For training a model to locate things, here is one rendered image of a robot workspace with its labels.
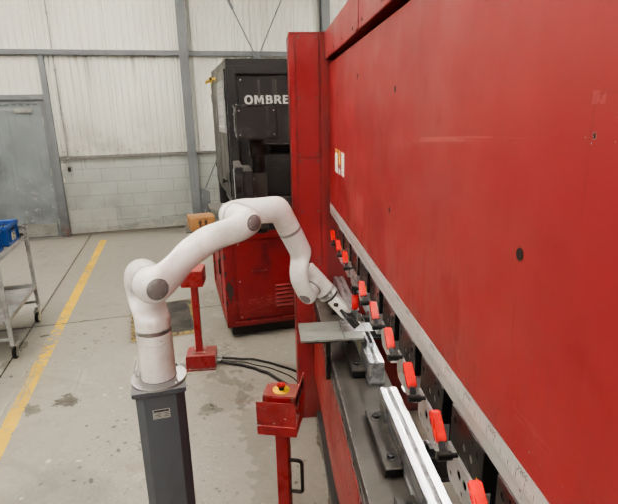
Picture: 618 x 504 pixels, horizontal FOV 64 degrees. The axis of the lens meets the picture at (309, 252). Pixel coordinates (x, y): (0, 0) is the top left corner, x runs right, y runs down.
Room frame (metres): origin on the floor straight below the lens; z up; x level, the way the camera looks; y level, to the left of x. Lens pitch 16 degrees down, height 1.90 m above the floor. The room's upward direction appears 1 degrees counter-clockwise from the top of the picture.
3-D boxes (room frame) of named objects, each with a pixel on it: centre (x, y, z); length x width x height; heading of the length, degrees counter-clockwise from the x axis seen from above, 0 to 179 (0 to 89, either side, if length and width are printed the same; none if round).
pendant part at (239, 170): (3.11, 0.40, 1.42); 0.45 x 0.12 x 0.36; 9
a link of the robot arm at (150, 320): (1.60, 0.56, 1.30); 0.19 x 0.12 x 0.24; 34
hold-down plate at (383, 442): (1.35, -0.22, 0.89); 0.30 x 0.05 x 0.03; 4
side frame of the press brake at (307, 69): (2.94, -0.33, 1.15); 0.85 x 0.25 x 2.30; 94
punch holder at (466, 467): (0.79, -0.32, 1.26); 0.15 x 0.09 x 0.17; 4
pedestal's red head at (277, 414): (1.80, 0.13, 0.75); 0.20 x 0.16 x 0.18; 170
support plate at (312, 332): (1.95, -0.08, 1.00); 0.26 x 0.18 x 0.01; 94
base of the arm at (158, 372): (1.57, 0.54, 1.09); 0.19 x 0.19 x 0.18
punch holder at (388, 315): (1.39, -0.27, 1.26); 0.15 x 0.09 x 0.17; 4
